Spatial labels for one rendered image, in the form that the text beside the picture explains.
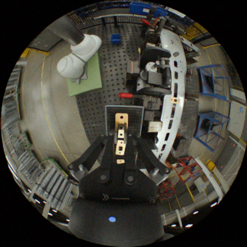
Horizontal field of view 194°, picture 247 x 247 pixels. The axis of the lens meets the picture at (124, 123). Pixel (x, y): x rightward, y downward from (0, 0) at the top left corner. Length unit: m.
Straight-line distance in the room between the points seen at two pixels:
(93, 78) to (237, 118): 8.47
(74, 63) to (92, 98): 0.38
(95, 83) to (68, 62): 0.31
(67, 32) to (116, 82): 0.59
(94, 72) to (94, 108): 0.36
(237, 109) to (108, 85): 8.28
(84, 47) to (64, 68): 0.19
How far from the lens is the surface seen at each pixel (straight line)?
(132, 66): 0.38
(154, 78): 0.29
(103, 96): 0.74
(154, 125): 0.40
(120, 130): 0.23
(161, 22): 0.56
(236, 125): 8.28
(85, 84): 0.76
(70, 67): 0.60
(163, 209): 7.60
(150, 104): 0.36
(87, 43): 0.58
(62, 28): 0.49
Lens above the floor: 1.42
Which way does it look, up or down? 70 degrees down
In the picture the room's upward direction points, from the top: 178 degrees clockwise
